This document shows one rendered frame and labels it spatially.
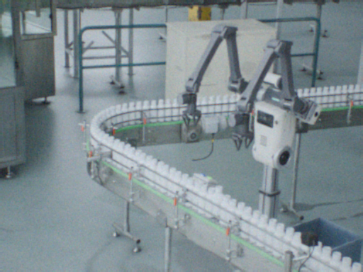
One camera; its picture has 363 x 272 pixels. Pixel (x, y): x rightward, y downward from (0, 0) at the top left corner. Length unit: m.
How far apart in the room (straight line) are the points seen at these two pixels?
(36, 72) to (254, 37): 2.71
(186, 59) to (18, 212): 2.66
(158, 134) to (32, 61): 3.78
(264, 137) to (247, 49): 3.89
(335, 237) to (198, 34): 4.17
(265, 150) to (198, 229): 0.70
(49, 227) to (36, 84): 3.33
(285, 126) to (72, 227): 2.45
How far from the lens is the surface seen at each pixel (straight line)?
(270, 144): 4.60
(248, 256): 4.02
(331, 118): 6.42
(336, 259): 3.64
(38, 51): 9.31
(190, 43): 8.17
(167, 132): 5.81
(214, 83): 8.39
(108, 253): 5.95
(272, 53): 4.15
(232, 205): 4.07
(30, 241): 6.18
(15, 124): 7.17
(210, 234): 4.22
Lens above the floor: 2.84
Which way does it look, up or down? 20 degrees down
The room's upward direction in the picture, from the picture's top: 2 degrees clockwise
